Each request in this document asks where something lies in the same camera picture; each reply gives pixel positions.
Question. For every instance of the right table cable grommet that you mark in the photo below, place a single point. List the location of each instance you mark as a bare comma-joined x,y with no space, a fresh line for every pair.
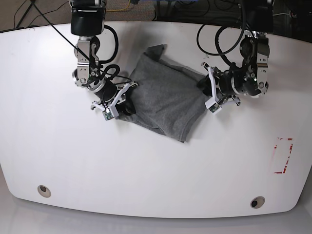
257,202

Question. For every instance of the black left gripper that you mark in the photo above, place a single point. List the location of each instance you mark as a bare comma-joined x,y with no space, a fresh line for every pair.
227,84

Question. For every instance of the table cable grommet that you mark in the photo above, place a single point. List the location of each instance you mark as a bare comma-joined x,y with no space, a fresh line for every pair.
44,191
257,202

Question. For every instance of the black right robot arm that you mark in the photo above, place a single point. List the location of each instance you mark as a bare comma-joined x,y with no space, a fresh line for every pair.
93,74

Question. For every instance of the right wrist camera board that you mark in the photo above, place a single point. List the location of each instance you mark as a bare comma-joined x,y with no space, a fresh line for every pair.
110,114

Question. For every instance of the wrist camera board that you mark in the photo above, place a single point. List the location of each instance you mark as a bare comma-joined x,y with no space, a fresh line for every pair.
213,106
110,114

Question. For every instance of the red tape rectangle marking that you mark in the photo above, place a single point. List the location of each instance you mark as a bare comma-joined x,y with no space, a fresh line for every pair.
281,155

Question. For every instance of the grey t-shirt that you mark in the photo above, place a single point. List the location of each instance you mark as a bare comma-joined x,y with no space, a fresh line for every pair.
167,100

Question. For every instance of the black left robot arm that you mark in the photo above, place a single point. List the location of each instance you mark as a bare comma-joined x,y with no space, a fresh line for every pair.
252,77

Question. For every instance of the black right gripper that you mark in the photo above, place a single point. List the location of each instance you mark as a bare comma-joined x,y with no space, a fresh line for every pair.
107,92

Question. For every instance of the left table cable grommet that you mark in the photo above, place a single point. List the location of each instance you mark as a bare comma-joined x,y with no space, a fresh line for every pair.
44,191

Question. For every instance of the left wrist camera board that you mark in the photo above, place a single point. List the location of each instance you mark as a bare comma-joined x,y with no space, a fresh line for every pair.
213,106

